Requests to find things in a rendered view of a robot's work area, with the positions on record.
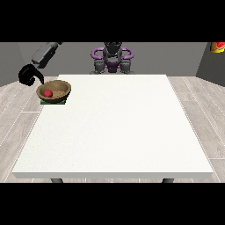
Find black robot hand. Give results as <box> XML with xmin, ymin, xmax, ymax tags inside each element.
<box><xmin>18</xmin><ymin>63</ymin><xmax>46</xmax><ymax>87</ymax></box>

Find grey robot trunk purple rings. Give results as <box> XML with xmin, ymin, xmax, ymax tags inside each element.
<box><xmin>89</xmin><ymin>42</ymin><xmax>136</xmax><ymax>76</ymax></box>

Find brown wooden bowl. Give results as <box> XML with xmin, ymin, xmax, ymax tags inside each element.
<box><xmin>36</xmin><ymin>80</ymin><xmax>72</xmax><ymax>105</ymax></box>

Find green square pad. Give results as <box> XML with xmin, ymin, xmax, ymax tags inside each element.
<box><xmin>40</xmin><ymin>98</ymin><xmax>68</xmax><ymax>105</ymax></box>

